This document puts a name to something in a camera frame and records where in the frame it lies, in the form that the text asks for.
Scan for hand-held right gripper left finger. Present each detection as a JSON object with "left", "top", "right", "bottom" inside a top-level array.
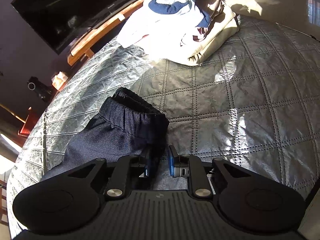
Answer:
[{"left": 66, "top": 147, "right": 154, "bottom": 202}]

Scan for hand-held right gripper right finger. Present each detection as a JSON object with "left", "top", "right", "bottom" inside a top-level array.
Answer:
[{"left": 168, "top": 144, "right": 252, "bottom": 202}]

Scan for dark navy pants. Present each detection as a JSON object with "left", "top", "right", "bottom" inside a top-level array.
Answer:
[{"left": 44, "top": 87, "right": 170, "bottom": 192}]

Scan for silver quilted blanket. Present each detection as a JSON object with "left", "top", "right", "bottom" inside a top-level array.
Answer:
[{"left": 6, "top": 12, "right": 320, "bottom": 240}]

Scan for tissue box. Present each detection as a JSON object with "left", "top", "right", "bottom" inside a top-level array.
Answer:
[{"left": 51, "top": 71, "right": 68, "bottom": 90}]

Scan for red plant pot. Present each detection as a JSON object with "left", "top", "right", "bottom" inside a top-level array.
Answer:
[{"left": 17, "top": 107, "right": 38, "bottom": 138}]

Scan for black cylindrical appliance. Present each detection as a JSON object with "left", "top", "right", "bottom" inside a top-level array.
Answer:
[{"left": 27, "top": 76, "right": 54, "bottom": 102}]

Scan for beige garment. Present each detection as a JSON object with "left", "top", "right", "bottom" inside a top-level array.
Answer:
[{"left": 172, "top": 0, "right": 240, "bottom": 67}]

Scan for white garment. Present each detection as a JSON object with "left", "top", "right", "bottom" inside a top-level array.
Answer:
[{"left": 117, "top": 0, "right": 208, "bottom": 49}]

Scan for light wooden television stand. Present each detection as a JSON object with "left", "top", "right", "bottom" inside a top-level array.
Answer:
[{"left": 67, "top": 0, "right": 150, "bottom": 67}]

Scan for thin plant trunk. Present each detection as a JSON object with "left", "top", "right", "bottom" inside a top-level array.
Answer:
[{"left": 0, "top": 104, "right": 26, "bottom": 123}]

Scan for wooden chair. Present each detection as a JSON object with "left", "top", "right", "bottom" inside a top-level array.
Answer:
[{"left": 0, "top": 177, "right": 10, "bottom": 227}]

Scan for light blue and navy garment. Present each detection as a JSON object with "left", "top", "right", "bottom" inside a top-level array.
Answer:
[{"left": 147, "top": 0, "right": 225, "bottom": 28}]

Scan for black flat television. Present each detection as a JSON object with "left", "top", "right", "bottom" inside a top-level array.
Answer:
[{"left": 10, "top": 0, "right": 160, "bottom": 55}]

